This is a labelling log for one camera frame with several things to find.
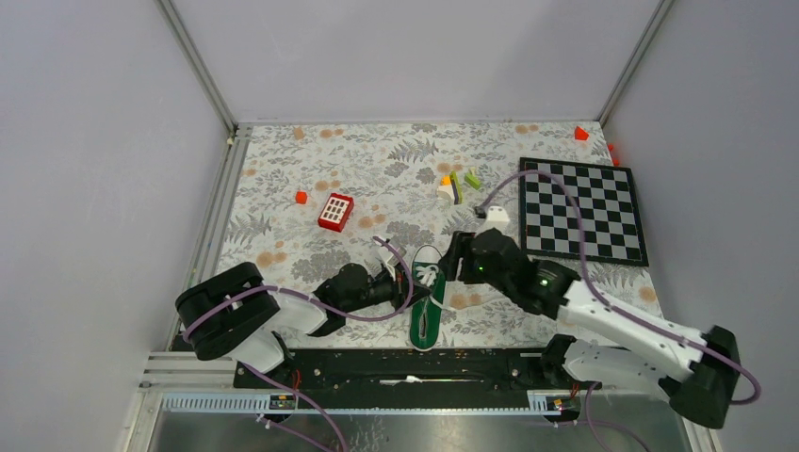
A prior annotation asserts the aluminium corner post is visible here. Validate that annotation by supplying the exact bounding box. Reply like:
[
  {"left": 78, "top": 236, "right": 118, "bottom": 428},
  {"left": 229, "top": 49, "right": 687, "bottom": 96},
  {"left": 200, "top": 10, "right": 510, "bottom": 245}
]
[
  {"left": 596, "top": 0, "right": 676, "bottom": 127},
  {"left": 155, "top": 0, "right": 238, "bottom": 137}
]

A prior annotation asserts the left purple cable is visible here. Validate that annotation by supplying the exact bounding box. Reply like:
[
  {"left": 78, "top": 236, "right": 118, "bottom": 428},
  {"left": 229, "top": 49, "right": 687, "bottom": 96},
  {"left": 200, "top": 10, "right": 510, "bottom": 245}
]
[{"left": 182, "top": 235, "right": 416, "bottom": 452}]

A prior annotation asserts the black white checkerboard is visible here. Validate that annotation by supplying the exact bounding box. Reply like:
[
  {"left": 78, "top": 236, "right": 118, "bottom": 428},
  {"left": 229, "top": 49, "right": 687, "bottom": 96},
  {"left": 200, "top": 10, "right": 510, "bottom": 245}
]
[{"left": 519, "top": 157, "right": 649, "bottom": 266}]

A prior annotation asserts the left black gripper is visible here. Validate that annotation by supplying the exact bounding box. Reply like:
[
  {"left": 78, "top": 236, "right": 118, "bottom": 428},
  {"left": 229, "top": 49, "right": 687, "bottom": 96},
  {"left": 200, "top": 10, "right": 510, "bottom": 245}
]
[{"left": 343, "top": 262, "right": 432, "bottom": 314}]

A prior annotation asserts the purple cable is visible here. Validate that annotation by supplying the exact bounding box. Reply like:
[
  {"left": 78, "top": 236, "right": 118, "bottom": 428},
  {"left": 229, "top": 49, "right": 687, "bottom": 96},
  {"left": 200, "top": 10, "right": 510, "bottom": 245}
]
[
  {"left": 475, "top": 169, "right": 763, "bottom": 452},
  {"left": 182, "top": 235, "right": 416, "bottom": 452}
]

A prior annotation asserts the red white brick block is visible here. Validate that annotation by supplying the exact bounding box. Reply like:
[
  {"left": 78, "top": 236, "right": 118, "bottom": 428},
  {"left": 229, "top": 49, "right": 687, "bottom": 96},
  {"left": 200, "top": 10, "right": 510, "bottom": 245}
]
[{"left": 318, "top": 193, "right": 354, "bottom": 233}]

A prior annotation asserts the floral patterned table mat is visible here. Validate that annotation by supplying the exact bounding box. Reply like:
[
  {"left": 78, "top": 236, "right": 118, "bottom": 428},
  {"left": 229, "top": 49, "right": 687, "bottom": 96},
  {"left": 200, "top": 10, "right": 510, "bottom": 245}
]
[{"left": 205, "top": 121, "right": 674, "bottom": 350}]

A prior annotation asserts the red block at wall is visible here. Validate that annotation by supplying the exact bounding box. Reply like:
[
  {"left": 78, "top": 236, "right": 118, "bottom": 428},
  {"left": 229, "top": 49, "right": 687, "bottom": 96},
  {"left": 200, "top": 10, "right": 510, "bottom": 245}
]
[{"left": 608, "top": 143, "right": 620, "bottom": 167}]

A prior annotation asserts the green white sneaker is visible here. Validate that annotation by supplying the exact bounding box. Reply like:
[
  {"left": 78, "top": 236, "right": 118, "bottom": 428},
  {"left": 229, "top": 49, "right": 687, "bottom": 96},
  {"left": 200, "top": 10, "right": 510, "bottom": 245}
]
[{"left": 409, "top": 245, "right": 443, "bottom": 352}]

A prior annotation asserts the right aluminium corner post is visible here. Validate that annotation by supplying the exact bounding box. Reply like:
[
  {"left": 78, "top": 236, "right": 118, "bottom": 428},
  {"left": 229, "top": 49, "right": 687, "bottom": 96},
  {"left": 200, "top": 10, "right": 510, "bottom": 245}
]
[{"left": 596, "top": 0, "right": 676, "bottom": 127}]

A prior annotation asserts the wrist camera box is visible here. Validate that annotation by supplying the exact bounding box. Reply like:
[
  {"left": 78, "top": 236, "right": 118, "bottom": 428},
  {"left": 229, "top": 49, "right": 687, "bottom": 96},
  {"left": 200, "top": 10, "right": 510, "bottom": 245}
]
[
  {"left": 477, "top": 205, "right": 510, "bottom": 234},
  {"left": 376, "top": 238, "right": 406, "bottom": 281}
]

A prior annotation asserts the white shoelace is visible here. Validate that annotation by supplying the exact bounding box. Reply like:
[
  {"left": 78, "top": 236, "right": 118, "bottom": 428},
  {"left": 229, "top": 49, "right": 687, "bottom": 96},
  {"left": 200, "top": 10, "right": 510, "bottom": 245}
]
[{"left": 415, "top": 264, "right": 507, "bottom": 314}]

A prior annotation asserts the aluminium frame rail front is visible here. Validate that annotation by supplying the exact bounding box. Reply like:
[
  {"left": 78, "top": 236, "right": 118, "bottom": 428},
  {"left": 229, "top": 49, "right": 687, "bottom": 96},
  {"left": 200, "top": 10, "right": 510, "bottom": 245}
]
[{"left": 141, "top": 348, "right": 590, "bottom": 413}]

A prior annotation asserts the lime green block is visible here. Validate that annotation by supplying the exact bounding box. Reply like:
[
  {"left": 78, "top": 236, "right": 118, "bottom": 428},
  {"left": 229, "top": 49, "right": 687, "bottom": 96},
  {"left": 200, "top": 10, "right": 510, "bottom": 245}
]
[{"left": 465, "top": 169, "right": 482, "bottom": 190}]

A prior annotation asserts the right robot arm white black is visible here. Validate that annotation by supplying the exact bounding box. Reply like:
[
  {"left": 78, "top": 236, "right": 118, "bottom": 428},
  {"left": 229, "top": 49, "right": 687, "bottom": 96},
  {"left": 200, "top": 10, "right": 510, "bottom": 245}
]
[{"left": 438, "top": 229, "right": 742, "bottom": 429}]

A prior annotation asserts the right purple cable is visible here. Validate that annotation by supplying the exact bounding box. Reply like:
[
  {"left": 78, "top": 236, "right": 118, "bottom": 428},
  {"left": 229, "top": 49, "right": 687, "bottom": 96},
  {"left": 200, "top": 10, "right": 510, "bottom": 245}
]
[{"left": 475, "top": 169, "right": 763, "bottom": 452}]

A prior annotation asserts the left aluminium corner post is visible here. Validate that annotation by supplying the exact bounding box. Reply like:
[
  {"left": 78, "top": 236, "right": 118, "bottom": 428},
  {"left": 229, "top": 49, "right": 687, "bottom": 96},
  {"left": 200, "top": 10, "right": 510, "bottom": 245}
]
[{"left": 155, "top": 0, "right": 238, "bottom": 137}]

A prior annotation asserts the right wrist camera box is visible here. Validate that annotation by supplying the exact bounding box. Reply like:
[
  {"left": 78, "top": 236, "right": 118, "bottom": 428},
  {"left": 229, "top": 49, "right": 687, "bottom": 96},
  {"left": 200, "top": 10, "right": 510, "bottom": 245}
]
[{"left": 477, "top": 205, "right": 510, "bottom": 234}]

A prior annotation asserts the red block far corner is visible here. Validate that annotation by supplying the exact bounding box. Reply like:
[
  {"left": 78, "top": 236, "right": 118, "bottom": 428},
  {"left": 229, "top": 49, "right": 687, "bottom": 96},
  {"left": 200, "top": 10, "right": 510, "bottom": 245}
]
[{"left": 574, "top": 126, "right": 590, "bottom": 141}]

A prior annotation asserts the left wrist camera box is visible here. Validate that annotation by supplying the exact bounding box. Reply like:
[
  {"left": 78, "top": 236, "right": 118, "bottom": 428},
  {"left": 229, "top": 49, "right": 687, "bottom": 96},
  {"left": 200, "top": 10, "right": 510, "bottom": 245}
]
[{"left": 376, "top": 238, "right": 406, "bottom": 281}]

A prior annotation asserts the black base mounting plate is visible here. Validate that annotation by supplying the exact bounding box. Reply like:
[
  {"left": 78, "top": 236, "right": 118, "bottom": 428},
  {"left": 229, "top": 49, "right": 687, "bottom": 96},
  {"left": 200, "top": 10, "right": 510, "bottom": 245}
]
[{"left": 269, "top": 348, "right": 590, "bottom": 410}]

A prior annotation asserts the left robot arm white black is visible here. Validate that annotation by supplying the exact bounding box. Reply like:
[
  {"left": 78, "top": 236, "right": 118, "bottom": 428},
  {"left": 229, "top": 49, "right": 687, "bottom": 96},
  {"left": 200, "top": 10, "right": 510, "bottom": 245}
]
[{"left": 174, "top": 262, "right": 437, "bottom": 387}]

